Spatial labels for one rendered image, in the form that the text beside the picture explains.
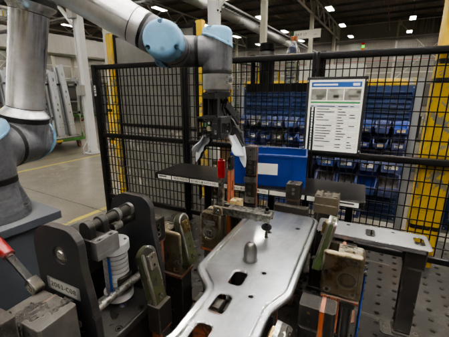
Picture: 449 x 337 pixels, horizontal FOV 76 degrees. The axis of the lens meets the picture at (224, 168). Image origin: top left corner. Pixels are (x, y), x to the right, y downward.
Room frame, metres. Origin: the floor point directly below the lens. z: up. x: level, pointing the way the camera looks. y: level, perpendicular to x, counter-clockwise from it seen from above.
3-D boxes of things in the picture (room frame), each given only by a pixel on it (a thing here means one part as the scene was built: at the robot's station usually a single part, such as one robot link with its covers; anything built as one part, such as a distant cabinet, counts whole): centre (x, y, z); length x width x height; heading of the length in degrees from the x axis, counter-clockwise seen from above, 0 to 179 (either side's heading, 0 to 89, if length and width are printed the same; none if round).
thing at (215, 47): (0.77, 0.02, 1.49); 0.09 x 0.08 x 0.11; 89
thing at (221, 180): (0.79, 0.01, 1.13); 0.04 x 0.02 x 0.16; 155
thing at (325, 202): (0.92, -0.35, 0.88); 0.08 x 0.08 x 0.36; 65
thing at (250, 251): (0.62, -0.06, 1.02); 0.03 x 0.03 x 0.07
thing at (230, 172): (0.89, -0.02, 0.95); 0.03 x 0.01 x 0.50; 155
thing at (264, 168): (1.18, -0.19, 1.10); 0.30 x 0.17 x 0.13; 74
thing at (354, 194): (1.21, -0.12, 1.02); 0.90 x 0.22 x 0.03; 65
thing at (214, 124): (0.77, 0.02, 1.33); 0.09 x 0.08 x 0.12; 155
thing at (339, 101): (1.19, -0.45, 1.30); 0.23 x 0.02 x 0.31; 65
